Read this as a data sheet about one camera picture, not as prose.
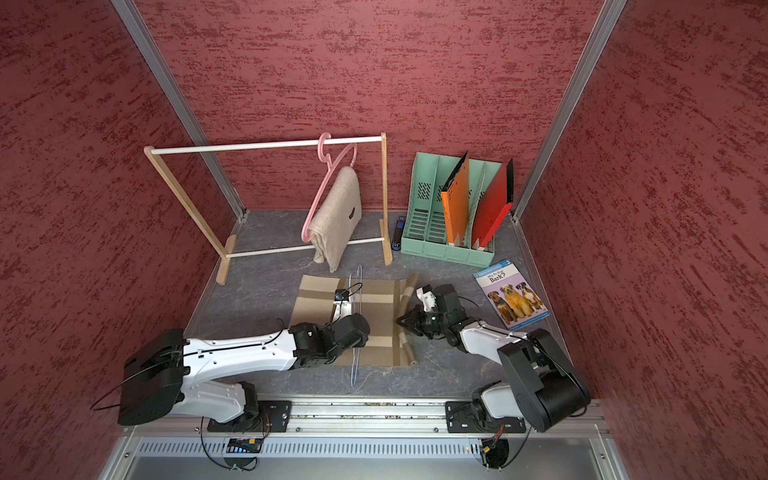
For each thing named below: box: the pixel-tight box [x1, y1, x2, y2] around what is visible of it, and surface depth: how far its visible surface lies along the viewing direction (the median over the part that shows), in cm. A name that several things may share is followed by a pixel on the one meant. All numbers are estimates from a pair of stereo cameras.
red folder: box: [472, 158, 514, 250], surface depth 93 cm
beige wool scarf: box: [307, 166, 362, 273], surface depth 93 cm
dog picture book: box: [472, 258, 551, 331], surface depth 98 cm
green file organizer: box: [401, 152, 503, 268], surface depth 106 cm
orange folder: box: [441, 151, 469, 244], surface depth 92 cm
